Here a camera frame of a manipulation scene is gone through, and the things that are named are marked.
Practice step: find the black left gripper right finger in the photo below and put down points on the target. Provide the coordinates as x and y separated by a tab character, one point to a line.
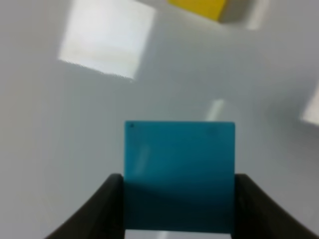
257	216

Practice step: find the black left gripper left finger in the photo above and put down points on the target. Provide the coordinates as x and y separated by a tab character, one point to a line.
101	217

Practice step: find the blue cube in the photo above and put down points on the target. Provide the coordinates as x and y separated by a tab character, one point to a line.
179	176

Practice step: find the yellow loose cube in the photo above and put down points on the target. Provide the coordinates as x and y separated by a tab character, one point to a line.
211	9

